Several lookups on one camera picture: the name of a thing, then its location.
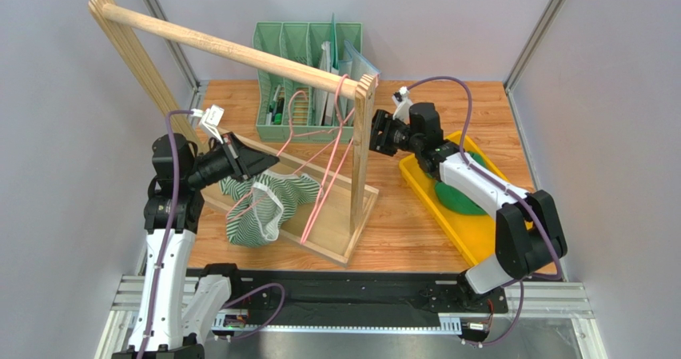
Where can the yellow plastic tray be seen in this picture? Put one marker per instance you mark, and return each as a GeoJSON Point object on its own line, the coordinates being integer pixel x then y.
{"type": "Point", "coordinates": [472, 235]}

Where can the pink wire hanger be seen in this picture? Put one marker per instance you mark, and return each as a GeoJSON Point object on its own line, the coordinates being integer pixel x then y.
{"type": "Point", "coordinates": [328, 178]}

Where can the mint green file organizer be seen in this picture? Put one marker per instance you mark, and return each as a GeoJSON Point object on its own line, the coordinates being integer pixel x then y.
{"type": "Point", "coordinates": [298, 112]}

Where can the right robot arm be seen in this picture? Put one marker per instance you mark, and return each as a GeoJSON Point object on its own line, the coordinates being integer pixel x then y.
{"type": "Point", "coordinates": [528, 233]}

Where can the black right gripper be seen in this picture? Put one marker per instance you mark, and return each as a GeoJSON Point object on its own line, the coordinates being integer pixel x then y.
{"type": "Point", "coordinates": [381, 133]}

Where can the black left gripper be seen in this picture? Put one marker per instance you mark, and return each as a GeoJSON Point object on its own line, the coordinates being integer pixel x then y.
{"type": "Point", "coordinates": [244, 161]}

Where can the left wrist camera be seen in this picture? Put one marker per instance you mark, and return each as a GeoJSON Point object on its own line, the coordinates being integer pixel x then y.
{"type": "Point", "coordinates": [209, 120]}

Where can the green white striped tank top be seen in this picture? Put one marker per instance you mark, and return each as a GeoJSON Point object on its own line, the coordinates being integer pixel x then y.
{"type": "Point", "coordinates": [263, 203]}

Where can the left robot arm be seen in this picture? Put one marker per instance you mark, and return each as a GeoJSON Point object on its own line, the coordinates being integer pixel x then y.
{"type": "Point", "coordinates": [165, 327]}

